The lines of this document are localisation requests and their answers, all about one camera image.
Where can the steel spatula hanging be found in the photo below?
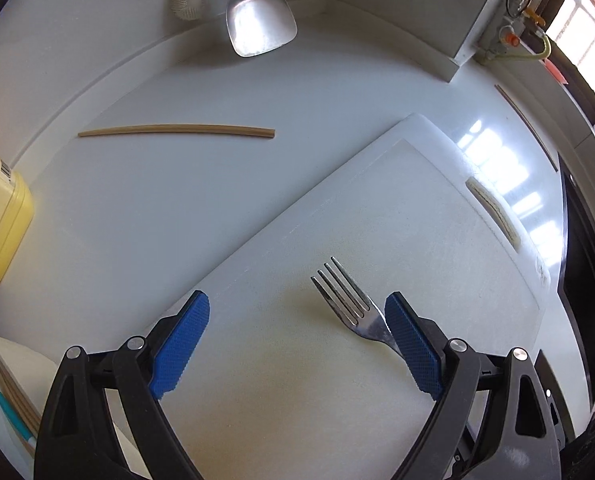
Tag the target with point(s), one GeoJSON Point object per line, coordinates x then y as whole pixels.
{"type": "Point", "coordinates": [257, 27]}

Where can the bamboo chopstick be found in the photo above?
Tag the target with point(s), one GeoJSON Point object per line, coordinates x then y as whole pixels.
{"type": "Point", "coordinates": [20, 399]}

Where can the chopstick on counter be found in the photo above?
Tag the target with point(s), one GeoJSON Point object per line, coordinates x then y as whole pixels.
{"type": "Point", "coordinates": [223, 130]}

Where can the steel fork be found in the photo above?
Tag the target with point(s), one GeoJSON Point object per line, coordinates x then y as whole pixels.
{"type": "Point", "coordinates": [353, 307]}

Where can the white cutting board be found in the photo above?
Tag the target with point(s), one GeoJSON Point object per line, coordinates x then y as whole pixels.
{"type": "Point", "coordinates": [280, 388]}

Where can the teal rabbit handle spoon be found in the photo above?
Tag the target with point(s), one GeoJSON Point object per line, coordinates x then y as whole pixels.
{"type": "Point", "coordinates": [18, 424]}

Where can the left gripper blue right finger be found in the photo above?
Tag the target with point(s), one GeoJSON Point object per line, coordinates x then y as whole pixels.
{"type": "Point", "coordinates": [423, 359]}

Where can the gas valve fixture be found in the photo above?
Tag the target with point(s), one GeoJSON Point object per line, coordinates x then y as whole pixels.
{"type": "Point", "coordinates": [517, 33]}

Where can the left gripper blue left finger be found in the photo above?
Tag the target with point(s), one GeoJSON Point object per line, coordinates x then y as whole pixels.
{"type": "Point", "coordinates": [173, 340]}

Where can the white round basin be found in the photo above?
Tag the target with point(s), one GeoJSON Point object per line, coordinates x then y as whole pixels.
{"type": "Point", "coordinates": [25, 379]}

